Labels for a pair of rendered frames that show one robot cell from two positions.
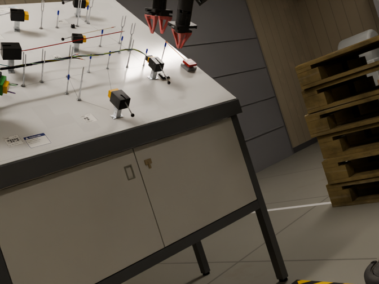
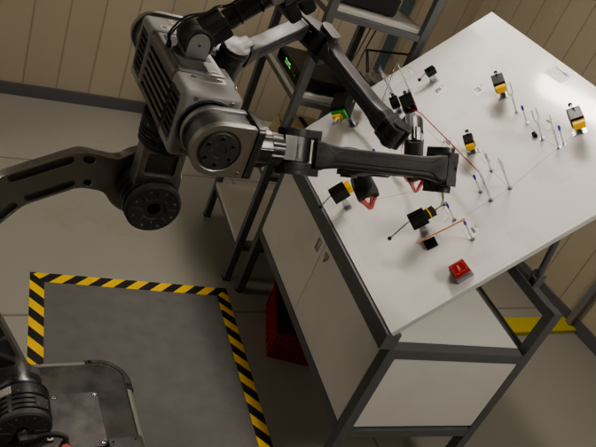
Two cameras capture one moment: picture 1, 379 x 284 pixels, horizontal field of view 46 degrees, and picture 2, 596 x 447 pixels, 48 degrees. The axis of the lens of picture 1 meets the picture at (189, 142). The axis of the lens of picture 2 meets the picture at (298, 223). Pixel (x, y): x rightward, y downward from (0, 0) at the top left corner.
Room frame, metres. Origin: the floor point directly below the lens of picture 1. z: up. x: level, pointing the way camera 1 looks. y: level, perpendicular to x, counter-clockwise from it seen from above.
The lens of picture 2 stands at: (1.92, -1.97, 2.05)
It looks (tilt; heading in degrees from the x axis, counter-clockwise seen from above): 30 degrees down; 100
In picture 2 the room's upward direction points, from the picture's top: 24 degrees clockwise
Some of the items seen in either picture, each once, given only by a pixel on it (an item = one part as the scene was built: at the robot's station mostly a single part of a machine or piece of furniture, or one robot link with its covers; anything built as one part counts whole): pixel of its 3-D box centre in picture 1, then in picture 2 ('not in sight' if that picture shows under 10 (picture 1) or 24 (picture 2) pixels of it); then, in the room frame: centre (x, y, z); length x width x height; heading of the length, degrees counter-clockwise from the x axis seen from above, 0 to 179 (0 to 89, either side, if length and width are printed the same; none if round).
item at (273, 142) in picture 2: not in sight; (261, 146); (1.57, -0.73, 1.45); 0.09 x 0.08 x 0.12; 136
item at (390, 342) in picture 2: (131, 138); (330, 227); (1.67, 0.20, 0.83); 1.18 x 0.05 x 0.06; 129
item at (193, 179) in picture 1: (200, 176); (334, 324); (1.86, 0.00, 0.60); 0.55 x 0.03 x 0.39; 129
